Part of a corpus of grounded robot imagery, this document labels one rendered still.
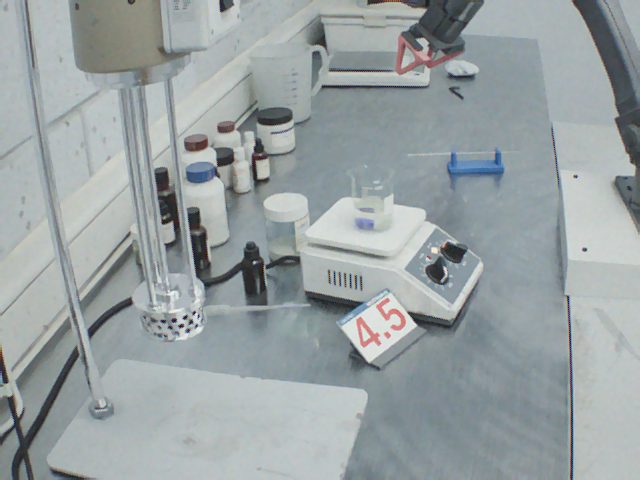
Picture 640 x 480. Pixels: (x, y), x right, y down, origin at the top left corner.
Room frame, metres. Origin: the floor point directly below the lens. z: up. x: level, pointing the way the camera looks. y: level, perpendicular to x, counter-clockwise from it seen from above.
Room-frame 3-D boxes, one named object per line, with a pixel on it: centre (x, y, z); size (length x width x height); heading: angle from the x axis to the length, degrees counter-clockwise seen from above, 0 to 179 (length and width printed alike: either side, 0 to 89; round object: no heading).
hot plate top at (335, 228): (0.89, -0.06, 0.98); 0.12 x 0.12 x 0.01; 62
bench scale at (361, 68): (1.86, -0.16, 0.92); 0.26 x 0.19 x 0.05; 80
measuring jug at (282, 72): (1.59, 0.04, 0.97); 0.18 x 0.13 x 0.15; 118
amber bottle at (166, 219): (1.04, 0.23, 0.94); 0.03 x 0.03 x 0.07
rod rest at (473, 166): (1.25, -0.28, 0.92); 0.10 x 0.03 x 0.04; 89
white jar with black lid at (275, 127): (1.40, 0.07, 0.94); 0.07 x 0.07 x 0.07
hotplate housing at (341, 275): (0.88, -0.08, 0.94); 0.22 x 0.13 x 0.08; 62
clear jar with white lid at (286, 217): (0.98, 0.04, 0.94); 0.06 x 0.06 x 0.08
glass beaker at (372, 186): (0.88, -0.06, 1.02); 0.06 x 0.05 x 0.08; 75
